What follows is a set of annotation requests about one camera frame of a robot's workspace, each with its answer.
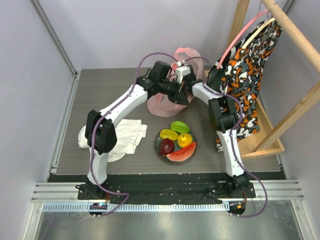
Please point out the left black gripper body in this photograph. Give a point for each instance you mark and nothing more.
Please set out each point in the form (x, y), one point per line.
(172, 90)

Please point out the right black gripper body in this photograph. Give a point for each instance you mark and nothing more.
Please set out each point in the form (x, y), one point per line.
(188, 81)

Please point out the green fake starfruit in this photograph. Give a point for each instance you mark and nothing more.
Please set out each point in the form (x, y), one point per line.
(180, 127)

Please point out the yellow fake starfruit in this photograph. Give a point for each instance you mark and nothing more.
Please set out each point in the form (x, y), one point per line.
(168, 134)

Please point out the red fake apple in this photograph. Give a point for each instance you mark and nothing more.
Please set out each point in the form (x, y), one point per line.
(166, 146)

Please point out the fake watermelon slice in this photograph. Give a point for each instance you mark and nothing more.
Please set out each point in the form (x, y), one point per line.
(182, 154)

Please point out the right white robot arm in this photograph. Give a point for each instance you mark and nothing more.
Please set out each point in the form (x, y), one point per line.
(223, 118)

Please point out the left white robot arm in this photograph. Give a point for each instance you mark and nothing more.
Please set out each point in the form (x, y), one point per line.
(100, 130)

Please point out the patterned orange black garment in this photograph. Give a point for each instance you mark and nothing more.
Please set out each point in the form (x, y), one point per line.
(241, 74)

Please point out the blue ceramic plate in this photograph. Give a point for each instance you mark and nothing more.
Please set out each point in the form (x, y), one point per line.
(158, 140)

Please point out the white cloth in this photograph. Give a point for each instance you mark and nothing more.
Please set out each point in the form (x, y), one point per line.
(129, 133)

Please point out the pink clothes hanger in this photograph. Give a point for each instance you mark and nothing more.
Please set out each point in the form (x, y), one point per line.
(236, 38)

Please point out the cream clothes hanger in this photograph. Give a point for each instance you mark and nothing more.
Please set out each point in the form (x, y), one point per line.
(257, 31)

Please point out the wooden clothes rack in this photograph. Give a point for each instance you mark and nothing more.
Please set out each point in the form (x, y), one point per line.
(289, 104)

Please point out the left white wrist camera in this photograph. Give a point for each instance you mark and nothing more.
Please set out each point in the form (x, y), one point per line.
(181, 70)

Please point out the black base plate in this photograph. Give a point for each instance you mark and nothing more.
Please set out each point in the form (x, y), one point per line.
(162, 189)

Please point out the aluminium rail frame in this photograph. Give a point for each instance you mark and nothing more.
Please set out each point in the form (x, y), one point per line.
(278, 212)

